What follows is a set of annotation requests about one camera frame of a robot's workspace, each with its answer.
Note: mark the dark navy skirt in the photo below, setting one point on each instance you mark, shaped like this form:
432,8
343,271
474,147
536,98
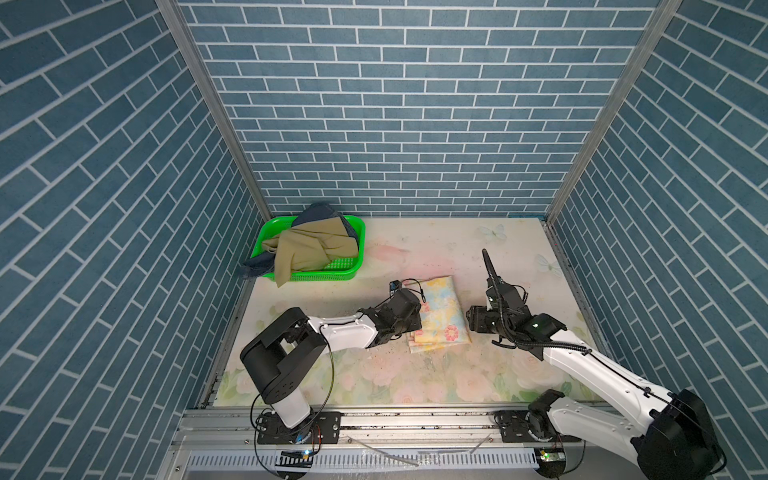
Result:
263,264

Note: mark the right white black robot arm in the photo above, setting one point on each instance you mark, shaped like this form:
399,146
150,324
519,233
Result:
667,435

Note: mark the floral pastel skirt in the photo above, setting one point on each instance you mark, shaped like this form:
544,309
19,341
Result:
443,323

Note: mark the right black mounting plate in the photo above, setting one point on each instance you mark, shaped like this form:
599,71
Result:
522,426

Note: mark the right aluminium corner post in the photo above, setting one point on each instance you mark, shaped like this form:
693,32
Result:
657,25

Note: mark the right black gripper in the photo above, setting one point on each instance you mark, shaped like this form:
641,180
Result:
476,317

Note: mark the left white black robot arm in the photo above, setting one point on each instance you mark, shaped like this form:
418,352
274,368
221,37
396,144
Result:
280,357

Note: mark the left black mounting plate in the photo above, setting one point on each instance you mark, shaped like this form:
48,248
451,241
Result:
323,427

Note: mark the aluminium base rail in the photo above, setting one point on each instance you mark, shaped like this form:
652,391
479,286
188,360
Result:
382,430

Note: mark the aluminium corner post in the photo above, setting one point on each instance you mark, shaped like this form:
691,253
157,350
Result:
172,15
657,25

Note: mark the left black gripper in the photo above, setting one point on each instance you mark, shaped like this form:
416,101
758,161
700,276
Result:
415,316

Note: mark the olive khaki skirt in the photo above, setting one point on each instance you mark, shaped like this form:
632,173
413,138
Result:
310,247

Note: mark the left aluminium corner post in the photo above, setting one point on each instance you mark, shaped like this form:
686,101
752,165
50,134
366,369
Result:
172,15

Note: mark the white slotted cable duct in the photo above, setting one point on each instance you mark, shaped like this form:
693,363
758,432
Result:
362,460

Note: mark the green plastic basket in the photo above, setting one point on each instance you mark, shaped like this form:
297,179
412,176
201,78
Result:
338,270

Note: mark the black mounting plate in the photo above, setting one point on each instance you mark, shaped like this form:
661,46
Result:
323,427
522,426

